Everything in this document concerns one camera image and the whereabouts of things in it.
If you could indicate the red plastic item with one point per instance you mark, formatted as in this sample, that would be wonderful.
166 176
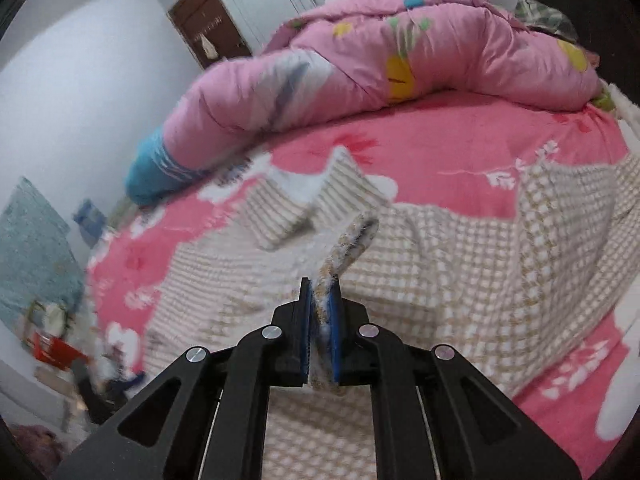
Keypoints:
55 350

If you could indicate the white cloth on door hook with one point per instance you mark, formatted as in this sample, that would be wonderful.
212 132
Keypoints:
208 48

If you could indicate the brown wooden door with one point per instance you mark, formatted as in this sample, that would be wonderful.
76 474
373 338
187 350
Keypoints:
200 10

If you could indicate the blue white box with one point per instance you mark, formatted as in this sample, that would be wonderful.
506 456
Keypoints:
89 217

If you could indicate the pink printed quilt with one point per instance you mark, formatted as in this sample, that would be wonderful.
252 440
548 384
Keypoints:
350 60

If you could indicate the teal patterned cloth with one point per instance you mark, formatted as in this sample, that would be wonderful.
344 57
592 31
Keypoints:
30 250

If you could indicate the beige white checkered blanket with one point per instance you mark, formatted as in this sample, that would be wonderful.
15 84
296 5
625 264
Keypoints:
450 270

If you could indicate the green plaid cloth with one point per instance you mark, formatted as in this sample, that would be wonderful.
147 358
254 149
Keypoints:
545 17

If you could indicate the pink floral bed blanket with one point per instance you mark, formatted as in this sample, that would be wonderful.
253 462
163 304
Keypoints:
440 140

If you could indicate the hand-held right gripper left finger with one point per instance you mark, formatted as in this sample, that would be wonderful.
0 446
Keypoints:
306 332

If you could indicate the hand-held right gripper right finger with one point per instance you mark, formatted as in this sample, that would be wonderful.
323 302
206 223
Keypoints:
336 332

